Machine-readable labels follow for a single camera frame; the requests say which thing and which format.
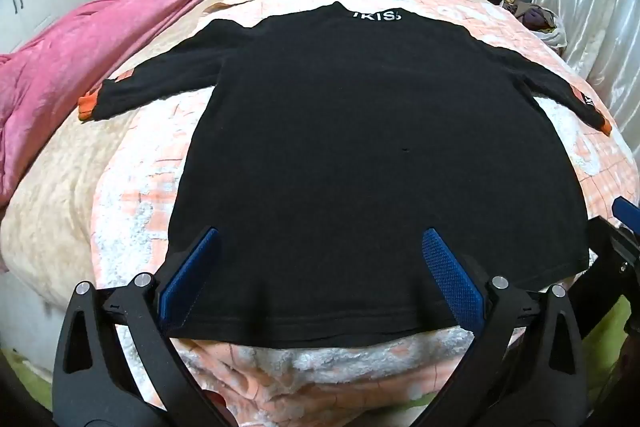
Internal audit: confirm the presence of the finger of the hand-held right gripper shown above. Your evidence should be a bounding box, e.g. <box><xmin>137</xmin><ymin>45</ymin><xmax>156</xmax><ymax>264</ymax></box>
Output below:
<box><xmin>611</xmin><ymin>196</ymin><xmax>640</xmax><ymax>235</ymax></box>

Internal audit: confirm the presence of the beige fleece blanket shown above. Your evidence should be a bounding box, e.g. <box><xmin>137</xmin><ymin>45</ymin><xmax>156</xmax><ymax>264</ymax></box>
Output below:
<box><xmin>0</xmin><ymin>0</ymin><xmax>501</xmax><ymax>358</ymax></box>

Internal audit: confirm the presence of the person's lime green top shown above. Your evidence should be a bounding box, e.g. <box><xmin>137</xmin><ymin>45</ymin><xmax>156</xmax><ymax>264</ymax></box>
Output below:
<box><xmin>0</xmin><ymin>344</ymin><xmax>58</xmax><ymax>413</ymax></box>

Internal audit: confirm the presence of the peach and white plaid blanket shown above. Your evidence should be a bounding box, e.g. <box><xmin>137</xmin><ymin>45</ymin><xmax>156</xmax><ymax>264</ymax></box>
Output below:
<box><xmin>90</xmin><ymin>0</ymin><xmax>640</xmax><ymax>427</ymax></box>

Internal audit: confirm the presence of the pink quilt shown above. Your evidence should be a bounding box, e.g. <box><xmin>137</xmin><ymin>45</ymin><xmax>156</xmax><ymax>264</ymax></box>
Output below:
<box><xmin>0</xmin><ymin>0</ymin><xmax>266</xmax><ymax>208</ymax></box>

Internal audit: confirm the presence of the black sweater with orange cuffs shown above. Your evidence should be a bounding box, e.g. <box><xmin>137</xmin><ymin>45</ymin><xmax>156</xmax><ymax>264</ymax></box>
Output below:
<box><xmin>79</xmin><ymin>1</ymin><xmax>613</xmax><ymax>350</ymax></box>

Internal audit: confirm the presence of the bag with clothes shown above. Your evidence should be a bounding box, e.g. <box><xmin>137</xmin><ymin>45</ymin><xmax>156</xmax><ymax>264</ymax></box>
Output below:
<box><xmin>502</xmin><ymin>2</ymin><xmax>568</xmax><ymax>50</ymax></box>

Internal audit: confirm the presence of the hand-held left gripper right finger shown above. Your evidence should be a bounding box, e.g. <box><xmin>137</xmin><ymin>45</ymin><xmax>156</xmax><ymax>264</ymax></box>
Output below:
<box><xmin>421</xmin><ymin>227</ymin><xmax>586</xmax><ymax>427</ymax></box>

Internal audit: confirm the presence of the white satin curtain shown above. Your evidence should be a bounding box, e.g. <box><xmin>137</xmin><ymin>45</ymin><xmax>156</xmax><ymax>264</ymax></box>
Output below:
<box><xmin>520</xmin><ymin>0</ymin><xmax>640</xmax><ymax>148</ymax></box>

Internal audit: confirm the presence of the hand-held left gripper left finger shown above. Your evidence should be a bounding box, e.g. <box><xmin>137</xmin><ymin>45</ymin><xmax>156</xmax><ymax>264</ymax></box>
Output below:
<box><xmin>51</xmin><ymin>227</ymin><xmax>236</xmax><ymax>427</ymax></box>

